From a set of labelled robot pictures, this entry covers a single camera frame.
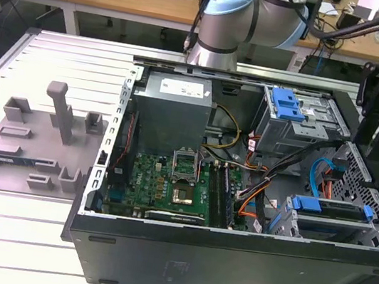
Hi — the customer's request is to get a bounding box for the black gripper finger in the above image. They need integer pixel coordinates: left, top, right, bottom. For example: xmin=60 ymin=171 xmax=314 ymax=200
xmin=348 ymin=61 xmax=379 ymax=162

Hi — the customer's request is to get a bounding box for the blue SATA cable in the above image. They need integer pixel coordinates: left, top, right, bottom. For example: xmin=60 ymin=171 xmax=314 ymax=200
xmin=305 ymin=154 xmax=349 ymax=204

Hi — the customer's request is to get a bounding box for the hard disk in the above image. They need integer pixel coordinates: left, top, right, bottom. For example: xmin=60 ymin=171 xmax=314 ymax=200
xmin=281 ymin=191 xmax=379 ymax=248

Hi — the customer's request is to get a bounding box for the grey disk bay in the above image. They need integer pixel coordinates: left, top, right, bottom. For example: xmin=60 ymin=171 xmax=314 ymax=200
xmin=266 ymin=189 xmax=379 ymax=252

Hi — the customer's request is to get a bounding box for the small black box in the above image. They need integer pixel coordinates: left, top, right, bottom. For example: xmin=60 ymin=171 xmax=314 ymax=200
xmin=336 ymin=9 xmax=362 ymax=33

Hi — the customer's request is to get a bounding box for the grey drive cage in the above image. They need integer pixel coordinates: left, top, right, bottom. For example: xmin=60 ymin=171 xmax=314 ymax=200
xmin=251 ymin=84 xmax=358 ymax=168

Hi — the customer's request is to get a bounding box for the blue drive latch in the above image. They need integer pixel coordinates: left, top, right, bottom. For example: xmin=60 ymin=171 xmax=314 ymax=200
xmin=267 ymin=85 xmax=309 ymax=124

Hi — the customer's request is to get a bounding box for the black RAM slot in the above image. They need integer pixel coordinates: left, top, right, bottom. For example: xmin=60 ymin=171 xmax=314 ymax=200
xmin=200 ymin=160 xmax=232 ymax=229
xmin=214 ymin=163 xmax=244 ymax=229

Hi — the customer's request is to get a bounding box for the CPU socket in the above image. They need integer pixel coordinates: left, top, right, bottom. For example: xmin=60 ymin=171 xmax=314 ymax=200
xmin=169 ymin=182 xmax=199 ymax=209

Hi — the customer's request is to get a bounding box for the metal socket cover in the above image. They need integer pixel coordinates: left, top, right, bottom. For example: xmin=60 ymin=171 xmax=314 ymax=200
xmin=167 ymin=145 xmax=204 ymax=186

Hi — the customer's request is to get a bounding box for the grey power supply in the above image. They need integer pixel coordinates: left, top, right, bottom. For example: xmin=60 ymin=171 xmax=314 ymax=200
xmin=123 ymin=68 xmax=219 ymax=164

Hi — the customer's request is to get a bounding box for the black graphics card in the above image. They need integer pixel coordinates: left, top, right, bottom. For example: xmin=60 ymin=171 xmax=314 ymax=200
xmin=143 ymin=206 xmax=207 ymax=228

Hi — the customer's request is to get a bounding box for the black PC case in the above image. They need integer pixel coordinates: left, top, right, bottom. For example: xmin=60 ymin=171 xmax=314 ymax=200
xmin=54 ymin=39 xmax=379 ymax=284

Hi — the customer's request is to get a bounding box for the green motherboard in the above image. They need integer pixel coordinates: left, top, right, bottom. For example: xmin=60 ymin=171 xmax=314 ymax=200
xmin=101 ymin=146 xmax=260 ymax=237

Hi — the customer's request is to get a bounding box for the black case fan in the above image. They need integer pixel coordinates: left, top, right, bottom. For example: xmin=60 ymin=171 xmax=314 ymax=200
xmin=110 ymin=107 xmax=144 ymax=180

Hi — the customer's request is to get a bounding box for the wooden desk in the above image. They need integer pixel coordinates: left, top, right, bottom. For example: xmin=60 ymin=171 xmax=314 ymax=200
xmin=0 ymin=0 xmax=379 ymax=85

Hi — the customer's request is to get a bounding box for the grey parts rack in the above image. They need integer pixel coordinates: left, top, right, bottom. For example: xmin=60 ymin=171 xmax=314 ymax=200
xmin=0 ymin=71 xmax=116 ymax=208

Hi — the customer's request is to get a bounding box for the dark RAM stick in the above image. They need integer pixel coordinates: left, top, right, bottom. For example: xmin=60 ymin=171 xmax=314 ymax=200
xmin=0 ymin=154 xmax=56 ymax=172

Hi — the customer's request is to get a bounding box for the thick black gripper cable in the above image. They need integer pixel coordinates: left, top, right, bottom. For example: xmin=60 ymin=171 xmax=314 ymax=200
xmin=275 ymin=0 xmax=379 ymax=50

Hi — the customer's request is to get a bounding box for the black cable bundle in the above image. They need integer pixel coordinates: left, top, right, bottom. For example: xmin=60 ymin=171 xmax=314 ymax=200
xmin=232 ymin=125 xmax=349 ymax=245

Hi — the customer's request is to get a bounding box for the multicolour wire bundle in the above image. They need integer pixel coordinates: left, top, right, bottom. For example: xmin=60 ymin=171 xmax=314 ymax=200
xmin=242 ymin=159 xmax=271 ymax=174

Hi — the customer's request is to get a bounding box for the yellow wire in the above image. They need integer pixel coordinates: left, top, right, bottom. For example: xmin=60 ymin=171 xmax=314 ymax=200
xmin=202 ymin=101 xmax=245 ymax=154

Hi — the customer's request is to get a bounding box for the orange power wire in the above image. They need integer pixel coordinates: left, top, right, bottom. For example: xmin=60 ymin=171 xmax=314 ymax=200
xmin=236 ymin=187 xmax=265 ymax=221

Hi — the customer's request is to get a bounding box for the black hanging cable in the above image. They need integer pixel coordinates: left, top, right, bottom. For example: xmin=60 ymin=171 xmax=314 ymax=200
xmin=181 ymin=0 xmax=217 ymax=56

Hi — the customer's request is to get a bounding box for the red black fan wire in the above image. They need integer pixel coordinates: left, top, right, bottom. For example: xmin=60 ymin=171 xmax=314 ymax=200
xmin=111 ymin=144 xmax=136 ymax=177

